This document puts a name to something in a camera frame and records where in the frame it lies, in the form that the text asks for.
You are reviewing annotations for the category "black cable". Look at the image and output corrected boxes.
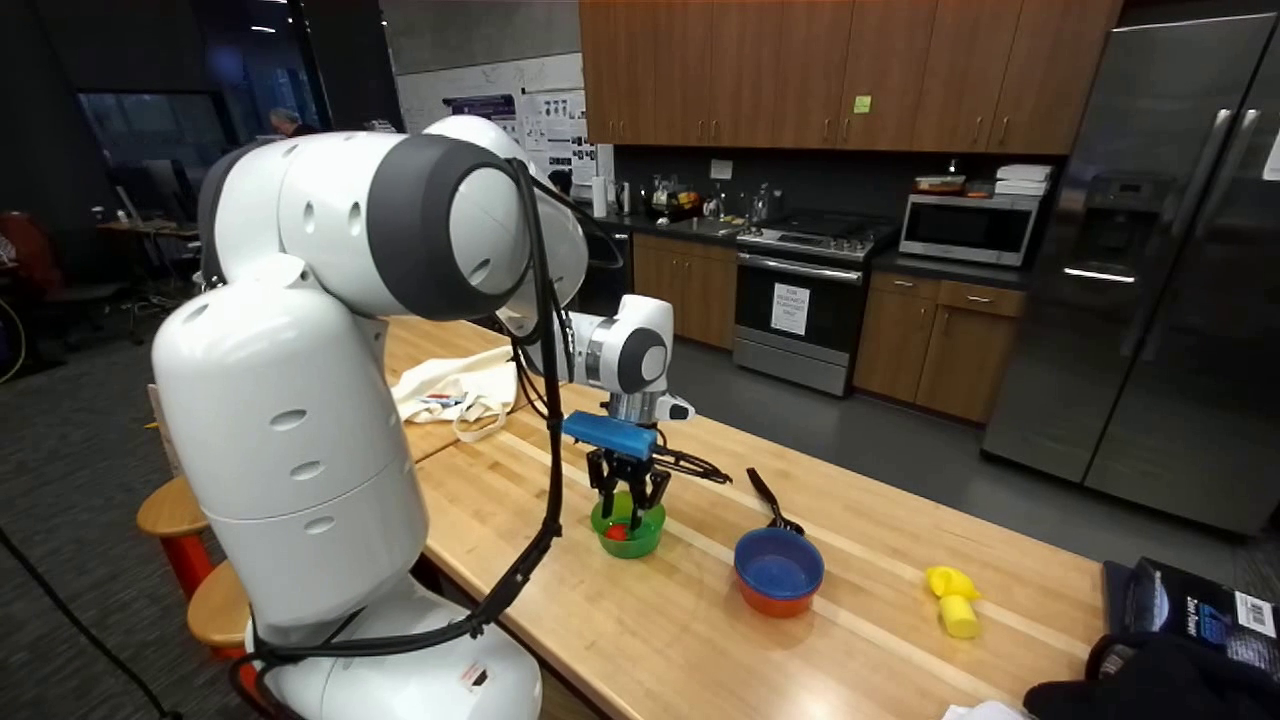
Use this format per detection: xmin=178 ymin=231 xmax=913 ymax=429
xmin=0 ymin=527 xmax=183 ymax=720

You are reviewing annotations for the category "whiteboard with posters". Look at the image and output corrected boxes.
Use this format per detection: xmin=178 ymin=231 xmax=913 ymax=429
xmin=396 ymin=52 xmax=614 ymax=187

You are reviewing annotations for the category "cream canvas tote bag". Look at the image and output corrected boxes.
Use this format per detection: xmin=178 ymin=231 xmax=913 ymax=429
xmin=389 ymin=344 xmax=522 ymax=445

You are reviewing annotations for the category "red chair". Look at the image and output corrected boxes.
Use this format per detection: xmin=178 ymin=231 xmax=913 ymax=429
xmin=0 ymin=210 xmax=123 ymax=321

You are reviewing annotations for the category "wooden base cabinet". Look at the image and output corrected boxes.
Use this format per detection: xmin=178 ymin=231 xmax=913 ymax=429
xmin=631 ymin=232 xmax=740 ymax=352
xmin=852 ymin=271 xmax=1028 ymax=426

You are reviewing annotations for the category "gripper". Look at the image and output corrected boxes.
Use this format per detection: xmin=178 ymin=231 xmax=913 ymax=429
xmin=587 ymin=447 xmax=672 ymax=532

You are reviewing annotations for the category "white paper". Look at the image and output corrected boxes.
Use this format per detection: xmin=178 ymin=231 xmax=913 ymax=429
xmin=940 ymin=700 xmax=1033 ymax=720

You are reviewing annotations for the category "desk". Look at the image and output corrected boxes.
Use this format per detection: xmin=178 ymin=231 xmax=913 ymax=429
xmin=96 ymin=217 xmax=203 ymax=301

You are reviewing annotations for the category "black spatula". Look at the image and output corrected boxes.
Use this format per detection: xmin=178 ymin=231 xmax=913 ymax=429
xmin=745 ymin=466 xmax=805 ymax=537

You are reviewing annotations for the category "stack of white boxes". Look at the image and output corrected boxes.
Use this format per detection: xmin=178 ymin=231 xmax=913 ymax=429
xmin=994 ymin=163 xmax=1055 ymax=198

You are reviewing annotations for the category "green bowl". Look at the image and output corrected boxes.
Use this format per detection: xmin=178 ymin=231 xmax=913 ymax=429
xmin=589 ymin=491 xmax=668 ymax=560

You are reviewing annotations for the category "wooden stool with red legs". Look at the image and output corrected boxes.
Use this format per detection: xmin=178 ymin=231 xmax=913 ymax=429
xmin=186 ymin=559 xmax=257 ymax=663
xmin=136 ymin=475 xmax=217 ymax=603

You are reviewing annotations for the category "silver microwave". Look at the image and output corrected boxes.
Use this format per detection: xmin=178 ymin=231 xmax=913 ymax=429
xmin=897 ymin=192 xmax=1044 ymax=269

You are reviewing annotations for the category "row of wooden wall cabinets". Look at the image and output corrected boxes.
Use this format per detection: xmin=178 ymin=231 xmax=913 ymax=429
xmin=577 ymin=0 xmax=1123 ymax=157

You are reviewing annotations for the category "stainless steel refrigerator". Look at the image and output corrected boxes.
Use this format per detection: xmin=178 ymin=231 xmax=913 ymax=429
xmin=981 ymin=8 xmax=1280 ymax=537

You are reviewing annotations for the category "black printed box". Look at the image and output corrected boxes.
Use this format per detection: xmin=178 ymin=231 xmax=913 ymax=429
xmin=1102 ymin=556 xmax=1280 ymax=683

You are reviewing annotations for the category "black cloth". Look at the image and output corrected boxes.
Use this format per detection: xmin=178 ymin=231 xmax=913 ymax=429
xmin=1022 ymin=631 xmax=1280 ymax=720

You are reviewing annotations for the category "stainless steel stove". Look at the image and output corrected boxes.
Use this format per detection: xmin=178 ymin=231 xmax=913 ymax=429
xmin=732 ymin=213 xmax=898 ymax=398

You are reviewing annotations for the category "blue and orange bowl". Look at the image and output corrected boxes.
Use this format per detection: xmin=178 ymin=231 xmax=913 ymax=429
xmin=733 ymin=526 xmax=827 ymax=619

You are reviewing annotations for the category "yellow toy bottle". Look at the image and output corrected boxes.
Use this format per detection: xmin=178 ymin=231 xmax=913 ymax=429
xmin=924 ymin=565 xmax=984 ymax=641

